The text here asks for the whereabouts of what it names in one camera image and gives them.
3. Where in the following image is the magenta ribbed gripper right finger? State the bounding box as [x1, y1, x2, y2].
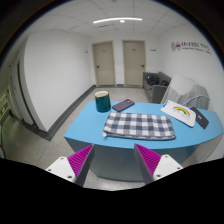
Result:
[134, 144, 182, 184]

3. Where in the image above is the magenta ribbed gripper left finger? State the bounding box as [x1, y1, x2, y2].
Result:
[47, 145, 95, 186]

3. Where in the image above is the blue white checkered towel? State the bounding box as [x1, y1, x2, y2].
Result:
[103, 112, 176, 141]

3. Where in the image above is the blue curved table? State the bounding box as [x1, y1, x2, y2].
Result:
[65, 101, 224, 181]

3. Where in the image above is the white rainbow booklet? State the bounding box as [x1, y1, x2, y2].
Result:
[161, 100, 196, 127]

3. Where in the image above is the black notebook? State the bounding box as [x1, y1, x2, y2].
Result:
[191, 107, 209, 129]

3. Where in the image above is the dark purple smartphone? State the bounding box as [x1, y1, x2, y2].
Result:
[113, 99, 134, 112]

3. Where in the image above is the dark teal mug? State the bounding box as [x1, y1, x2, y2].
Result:
[95, 91, 111, 112]

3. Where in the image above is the grey covered chair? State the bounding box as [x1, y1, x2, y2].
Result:
[161, 75, 210, 109]

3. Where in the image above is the black bag on sofa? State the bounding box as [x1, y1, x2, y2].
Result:
[147, 75, 159, 85]

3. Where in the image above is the right beige door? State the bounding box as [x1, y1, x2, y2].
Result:
[123, 41, 145, 86]

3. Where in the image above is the beige door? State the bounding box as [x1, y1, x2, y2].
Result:
[92, 42, 115, 86]
[123, 41, 145, 86]

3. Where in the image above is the left beige door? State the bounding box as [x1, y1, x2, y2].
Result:
[92, 42, 115, 86]

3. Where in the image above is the long ceiling light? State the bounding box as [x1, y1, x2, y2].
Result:
[93, 17, 143, 24]

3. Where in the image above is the wall logo sign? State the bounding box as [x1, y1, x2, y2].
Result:
[171, 41, 211, 54]

